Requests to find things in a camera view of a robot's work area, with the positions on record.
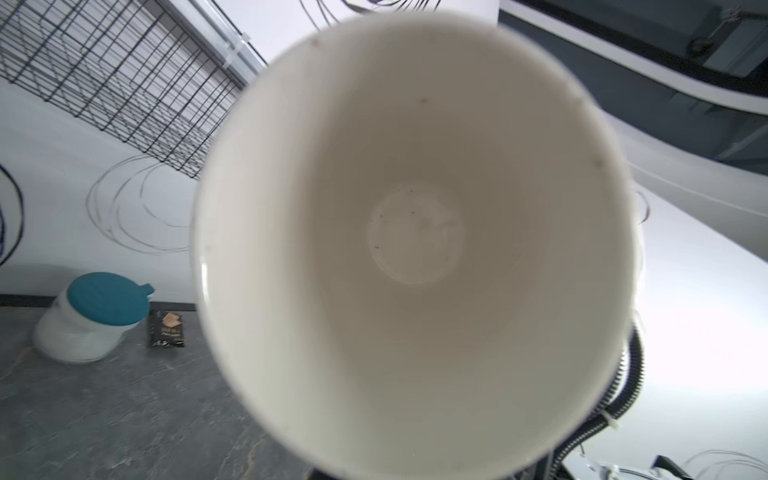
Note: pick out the teal lidded white mug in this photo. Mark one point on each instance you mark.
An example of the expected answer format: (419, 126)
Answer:
(90, 317)

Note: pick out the small dark snack packet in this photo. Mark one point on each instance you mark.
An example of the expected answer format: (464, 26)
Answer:
(165, 329)

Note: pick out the black wire wall basket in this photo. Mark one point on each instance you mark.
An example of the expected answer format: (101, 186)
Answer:
(128, 68)

